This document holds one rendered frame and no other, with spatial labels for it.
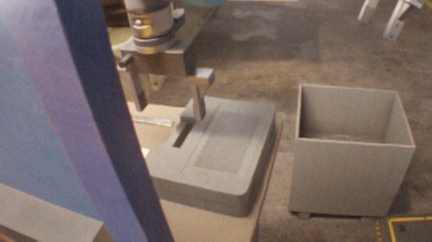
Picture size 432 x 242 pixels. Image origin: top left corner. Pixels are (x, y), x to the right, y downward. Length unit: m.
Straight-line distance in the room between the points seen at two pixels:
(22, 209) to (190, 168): 0.40
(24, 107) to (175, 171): 0.41
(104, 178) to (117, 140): 0.03
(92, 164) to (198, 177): 0.40
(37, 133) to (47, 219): 0.48
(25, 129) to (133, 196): 0.10
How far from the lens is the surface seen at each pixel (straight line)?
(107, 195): 0.22
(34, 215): 0.75
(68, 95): 0.17
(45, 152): 0.27
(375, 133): 1.88
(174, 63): 0.56
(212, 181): 0.57
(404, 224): 1.46
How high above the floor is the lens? 1.45
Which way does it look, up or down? 36 degrees down
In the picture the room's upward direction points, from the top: 7 degrees counter-clockwise
